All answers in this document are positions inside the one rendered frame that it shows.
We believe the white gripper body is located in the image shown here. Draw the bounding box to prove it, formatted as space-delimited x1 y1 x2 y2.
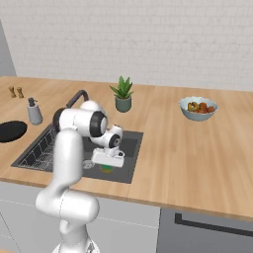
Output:
90 147 126 169

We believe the green and yellow sponge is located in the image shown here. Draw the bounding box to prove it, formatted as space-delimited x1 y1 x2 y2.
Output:
100 164 114 174

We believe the dark grey sink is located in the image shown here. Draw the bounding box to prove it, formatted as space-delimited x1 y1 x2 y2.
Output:
11 123 144 185

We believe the white cupboard drawer front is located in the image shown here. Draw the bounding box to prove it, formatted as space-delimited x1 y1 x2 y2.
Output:
0 181 162 229

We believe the potted green plant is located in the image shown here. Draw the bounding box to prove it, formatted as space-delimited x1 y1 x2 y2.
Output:
109 75 134 114

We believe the black tap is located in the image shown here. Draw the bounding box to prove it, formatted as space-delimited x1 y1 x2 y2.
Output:
64 89 90 110

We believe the grey soap dispenser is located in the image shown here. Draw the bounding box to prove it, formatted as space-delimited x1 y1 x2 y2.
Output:
27 97 43 127

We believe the bowl of fruit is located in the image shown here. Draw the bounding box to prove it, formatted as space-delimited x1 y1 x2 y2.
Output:
179 96 219 123

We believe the grey dishwasher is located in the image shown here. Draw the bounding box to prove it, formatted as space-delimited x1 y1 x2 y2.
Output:
155 207 253 253

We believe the black dishwasher handle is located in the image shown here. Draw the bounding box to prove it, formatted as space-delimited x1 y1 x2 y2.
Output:
174 212 253 238

